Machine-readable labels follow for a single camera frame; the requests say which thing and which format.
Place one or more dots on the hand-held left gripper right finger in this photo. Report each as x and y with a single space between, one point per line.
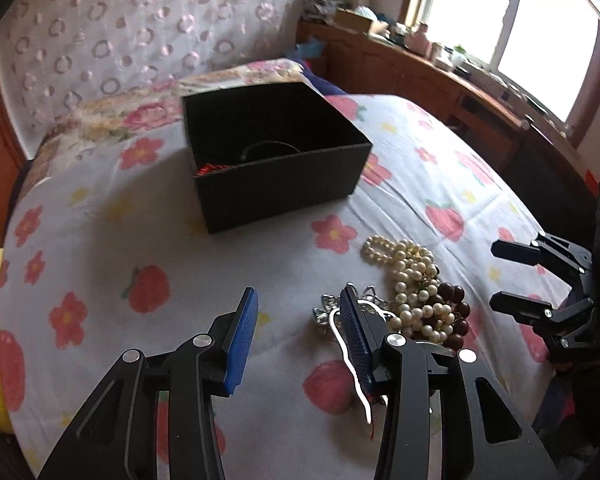
356 342

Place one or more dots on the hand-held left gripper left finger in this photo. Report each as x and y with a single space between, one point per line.
240 342

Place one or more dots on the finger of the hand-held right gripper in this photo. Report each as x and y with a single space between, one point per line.
517 252
522 308

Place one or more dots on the silver rhinestone brooch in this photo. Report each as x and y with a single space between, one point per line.
324 316

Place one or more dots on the black storage box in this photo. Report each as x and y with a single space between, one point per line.
280 192

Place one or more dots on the red beaded jewelry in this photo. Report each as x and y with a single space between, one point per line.
212 169

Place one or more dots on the floral bed sheet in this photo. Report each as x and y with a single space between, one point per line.
130 220

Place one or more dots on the black bangle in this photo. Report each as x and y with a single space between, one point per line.
270 143

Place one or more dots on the wooden cabinet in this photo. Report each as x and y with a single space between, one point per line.
405 72

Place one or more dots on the window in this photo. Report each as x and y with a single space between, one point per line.
480 10

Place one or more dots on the floral pillow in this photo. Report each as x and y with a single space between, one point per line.
145 105

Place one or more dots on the cardboard box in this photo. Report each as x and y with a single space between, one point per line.
354 20

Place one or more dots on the blue cloth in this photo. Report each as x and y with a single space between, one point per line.
307 50

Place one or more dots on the circle patterned headboard cover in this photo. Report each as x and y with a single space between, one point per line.
130 20

